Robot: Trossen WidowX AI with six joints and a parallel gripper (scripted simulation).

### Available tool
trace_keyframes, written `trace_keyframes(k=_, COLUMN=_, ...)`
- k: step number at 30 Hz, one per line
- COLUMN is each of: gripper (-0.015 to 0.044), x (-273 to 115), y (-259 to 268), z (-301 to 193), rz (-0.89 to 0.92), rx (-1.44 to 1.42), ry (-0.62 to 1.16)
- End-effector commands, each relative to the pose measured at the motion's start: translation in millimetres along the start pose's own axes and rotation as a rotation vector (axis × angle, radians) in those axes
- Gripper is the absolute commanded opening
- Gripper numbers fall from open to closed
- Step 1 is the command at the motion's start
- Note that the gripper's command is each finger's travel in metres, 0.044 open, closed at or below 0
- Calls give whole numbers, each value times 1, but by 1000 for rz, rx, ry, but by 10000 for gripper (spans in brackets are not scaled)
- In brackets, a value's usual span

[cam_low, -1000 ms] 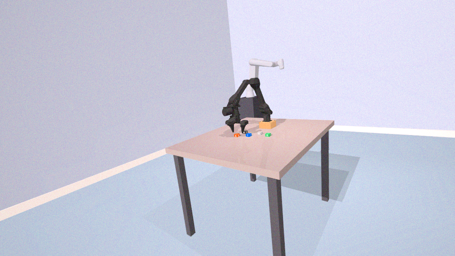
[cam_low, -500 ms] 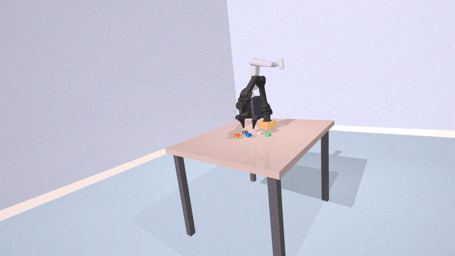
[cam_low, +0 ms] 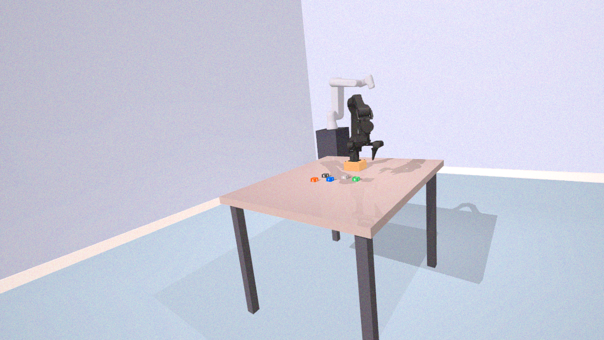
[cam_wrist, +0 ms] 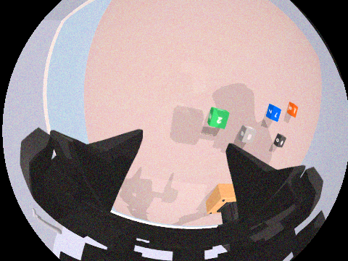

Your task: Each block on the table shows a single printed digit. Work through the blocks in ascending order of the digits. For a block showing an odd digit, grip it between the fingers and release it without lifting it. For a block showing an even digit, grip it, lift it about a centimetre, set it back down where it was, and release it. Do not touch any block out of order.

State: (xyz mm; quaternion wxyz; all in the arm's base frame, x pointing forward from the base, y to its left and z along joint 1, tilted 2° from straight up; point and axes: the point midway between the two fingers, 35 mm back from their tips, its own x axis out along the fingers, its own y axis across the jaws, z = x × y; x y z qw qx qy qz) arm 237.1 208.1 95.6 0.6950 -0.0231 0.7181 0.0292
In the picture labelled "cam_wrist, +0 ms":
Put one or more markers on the green block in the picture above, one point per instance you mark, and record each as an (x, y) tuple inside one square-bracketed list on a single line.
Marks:
[(218, 118)]

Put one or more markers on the blue block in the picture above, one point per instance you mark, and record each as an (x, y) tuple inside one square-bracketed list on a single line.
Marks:
[(273, 112)]

